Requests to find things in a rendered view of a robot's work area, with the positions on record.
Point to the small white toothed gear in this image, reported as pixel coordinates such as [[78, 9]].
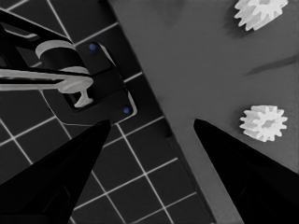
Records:
[[257, 126], [258, 15]]

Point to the dark robot body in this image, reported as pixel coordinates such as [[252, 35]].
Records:
[[106, 77]]

